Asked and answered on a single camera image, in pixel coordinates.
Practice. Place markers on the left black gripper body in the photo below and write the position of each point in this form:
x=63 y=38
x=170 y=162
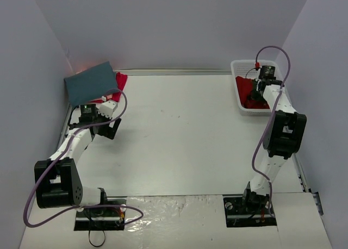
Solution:
x=109 y=128

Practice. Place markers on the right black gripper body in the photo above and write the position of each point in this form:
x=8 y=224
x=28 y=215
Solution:
x=253 y=95

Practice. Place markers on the red t shirt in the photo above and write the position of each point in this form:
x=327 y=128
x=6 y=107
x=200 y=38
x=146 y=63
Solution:
x=121 y=80
x=245 y=87

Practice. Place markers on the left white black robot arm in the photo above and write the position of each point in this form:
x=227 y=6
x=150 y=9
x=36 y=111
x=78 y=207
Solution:
x=59 y=184

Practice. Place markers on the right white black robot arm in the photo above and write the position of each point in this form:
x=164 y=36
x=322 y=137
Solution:
x=280 y=140

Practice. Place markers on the white plastic basket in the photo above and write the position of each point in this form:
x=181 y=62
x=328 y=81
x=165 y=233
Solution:
x=247 y=69

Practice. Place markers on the folded teal t shirt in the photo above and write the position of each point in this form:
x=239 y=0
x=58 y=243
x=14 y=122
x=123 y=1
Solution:
x=91 y=84

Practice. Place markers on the folded red t shirt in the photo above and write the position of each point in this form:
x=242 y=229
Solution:
x=121 y=80

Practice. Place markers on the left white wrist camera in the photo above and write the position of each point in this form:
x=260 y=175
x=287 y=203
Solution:
x=106 y=109

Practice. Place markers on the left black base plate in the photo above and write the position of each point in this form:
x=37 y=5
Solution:
x=100 y=219

